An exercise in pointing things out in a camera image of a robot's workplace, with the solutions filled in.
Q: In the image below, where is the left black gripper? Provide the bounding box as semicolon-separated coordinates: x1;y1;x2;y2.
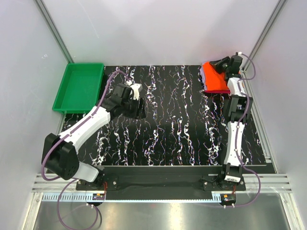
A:
121;96;146;120

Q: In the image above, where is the orange t shirt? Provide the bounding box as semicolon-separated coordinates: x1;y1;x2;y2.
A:
202;62;229;91

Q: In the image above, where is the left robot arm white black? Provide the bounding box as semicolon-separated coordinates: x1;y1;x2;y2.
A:
42;81;146;190

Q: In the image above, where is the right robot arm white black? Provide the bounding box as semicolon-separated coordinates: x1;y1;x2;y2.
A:
210;52;253;191

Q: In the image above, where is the folded purple t shirt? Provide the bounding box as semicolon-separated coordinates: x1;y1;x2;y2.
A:
200;67;207;89

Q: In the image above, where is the folded pink t shirt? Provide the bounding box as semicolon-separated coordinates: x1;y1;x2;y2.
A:
204;90;230;94

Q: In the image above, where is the green plastic bin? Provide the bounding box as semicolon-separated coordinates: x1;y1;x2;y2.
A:
52;63;104;114

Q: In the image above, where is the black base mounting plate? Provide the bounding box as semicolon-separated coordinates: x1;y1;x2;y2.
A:
75;165;245;201

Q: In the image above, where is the left small circuit board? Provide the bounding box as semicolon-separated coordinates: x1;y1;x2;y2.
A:
92;193;106;201

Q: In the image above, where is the small circuit board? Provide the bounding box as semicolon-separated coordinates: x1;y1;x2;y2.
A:
92;193;106;201
221;194;236;203

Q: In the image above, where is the right small circuit board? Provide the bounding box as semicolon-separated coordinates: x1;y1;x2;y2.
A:
221;194;236;203

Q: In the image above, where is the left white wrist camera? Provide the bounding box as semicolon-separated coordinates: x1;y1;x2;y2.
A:
126;80;142;101

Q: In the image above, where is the aluminium frame rail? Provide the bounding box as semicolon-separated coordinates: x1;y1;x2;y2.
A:
32;174;292;203

